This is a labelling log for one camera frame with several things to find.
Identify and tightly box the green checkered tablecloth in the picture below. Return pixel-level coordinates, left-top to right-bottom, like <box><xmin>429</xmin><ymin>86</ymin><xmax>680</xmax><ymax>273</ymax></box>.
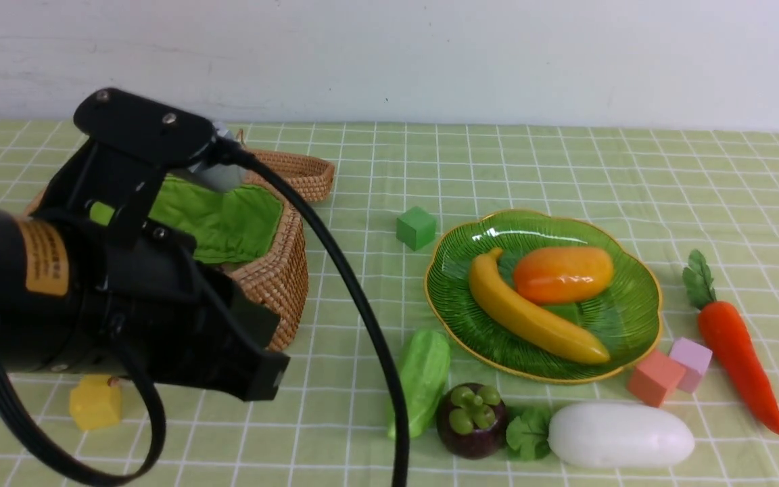
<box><xmin>0</xmin><ymin>120</ymin><xmax>779</xmax><ymax>487</ymax></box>

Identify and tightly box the orange toy mango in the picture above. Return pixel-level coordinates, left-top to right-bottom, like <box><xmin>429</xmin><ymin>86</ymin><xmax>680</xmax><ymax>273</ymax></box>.
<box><xmin>511</xmin><ymin>246</ymin><xmax>615</xmax><ymax>305</ymax></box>

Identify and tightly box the light green toy gourd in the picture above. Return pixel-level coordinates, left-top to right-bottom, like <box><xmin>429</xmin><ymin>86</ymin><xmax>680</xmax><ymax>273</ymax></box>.
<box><xmin>398</xmin><ymin>329</ymin><xmax>451</xmax><ymax>438</ymax></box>

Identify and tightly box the green leaf-shaped glass plate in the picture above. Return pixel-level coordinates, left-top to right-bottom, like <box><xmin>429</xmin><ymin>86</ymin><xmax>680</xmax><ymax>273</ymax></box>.
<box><xmin>424</xmin><ymin>209</ymin><xmax>663</xmax><ymax>384</ymax></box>

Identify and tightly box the dark purple toy mangosteen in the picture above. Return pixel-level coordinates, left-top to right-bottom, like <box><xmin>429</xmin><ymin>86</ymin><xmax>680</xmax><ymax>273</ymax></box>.
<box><xmin>435</xmin><ymin>383</ymin><xmax>509</xmax><ymax>460</ymax></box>

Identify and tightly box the woven rattan basket lid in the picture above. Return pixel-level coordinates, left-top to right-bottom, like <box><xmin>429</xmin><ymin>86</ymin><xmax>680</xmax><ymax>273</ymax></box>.
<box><xmin>235</xmin><ymin>129</ymin><xmax>336</xmax><ymax>202</ymax></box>

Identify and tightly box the orange toy carrot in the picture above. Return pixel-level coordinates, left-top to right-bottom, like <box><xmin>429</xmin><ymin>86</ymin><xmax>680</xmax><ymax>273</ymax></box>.
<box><xmin>681</xmin><ymin>249</ymin><xmax>779</xmax><ymax>435</ymax></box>

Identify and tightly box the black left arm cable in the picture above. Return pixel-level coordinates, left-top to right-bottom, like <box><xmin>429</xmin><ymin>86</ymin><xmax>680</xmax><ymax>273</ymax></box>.
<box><xmin>0</xmin><ymin>132</ymin><xmax>410</xmax><ymax>487</ymax></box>

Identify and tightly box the woven rattan basket green lining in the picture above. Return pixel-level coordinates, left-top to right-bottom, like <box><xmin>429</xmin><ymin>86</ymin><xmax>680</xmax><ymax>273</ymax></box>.
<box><xmin>24</xmin><ymin>172</ymin><xmax>310</xmax><ymax>352</ymax></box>

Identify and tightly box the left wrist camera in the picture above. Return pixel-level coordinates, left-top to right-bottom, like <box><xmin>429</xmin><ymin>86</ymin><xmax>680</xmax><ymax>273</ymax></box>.
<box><xmin>31</xmin><ymin>87</ymin><xmax>245</xmax><ymax>249</ymax></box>

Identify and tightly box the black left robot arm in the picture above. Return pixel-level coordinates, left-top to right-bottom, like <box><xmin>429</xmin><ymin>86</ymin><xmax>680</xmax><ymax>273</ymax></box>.
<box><xmin>0</xmin><ymin>210</ymin><xmax>289</xmax><ymax>401</ymax></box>

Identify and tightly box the green foam cube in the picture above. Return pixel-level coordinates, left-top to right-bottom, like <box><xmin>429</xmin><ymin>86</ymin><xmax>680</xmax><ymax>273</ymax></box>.
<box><xmin>396</xmin><ymin>206</ymin><xmax>437</xmax><ymax>252</ymax></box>

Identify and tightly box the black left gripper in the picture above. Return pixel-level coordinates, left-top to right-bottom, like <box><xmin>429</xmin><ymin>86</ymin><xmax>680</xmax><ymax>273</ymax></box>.
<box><xmin>68</xmin><ymin>220</ymin><xmax>290</xmax><ymax>402</ymax></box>

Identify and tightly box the yellow toy banana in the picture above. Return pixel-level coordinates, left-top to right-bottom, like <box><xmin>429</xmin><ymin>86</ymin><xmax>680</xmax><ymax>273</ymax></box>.
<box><xmin>468</xmin><ymin>248</ymin><xmax>610</xmax><ymax>365</ymax></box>

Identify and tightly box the pink foam cube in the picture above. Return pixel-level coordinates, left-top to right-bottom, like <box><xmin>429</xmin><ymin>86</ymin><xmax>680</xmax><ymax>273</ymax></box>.
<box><xmin>669</xmin><ymin>337</ymin><xmax>712</xmax><ymax>394</ymax></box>

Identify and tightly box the white toy radish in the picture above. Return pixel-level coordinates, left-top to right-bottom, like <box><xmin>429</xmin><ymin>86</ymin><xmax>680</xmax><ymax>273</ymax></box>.
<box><xmin>506</xmin><ymin>401</ymin><xmax>696</xmax><ymax>469</ymax></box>

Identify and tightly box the coral orange foam cube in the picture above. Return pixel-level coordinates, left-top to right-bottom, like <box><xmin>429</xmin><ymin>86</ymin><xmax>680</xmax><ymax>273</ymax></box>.
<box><xmin>625</xmin><ymin>350</ymin><xmax>684</xmax><ymax>408</ymax></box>

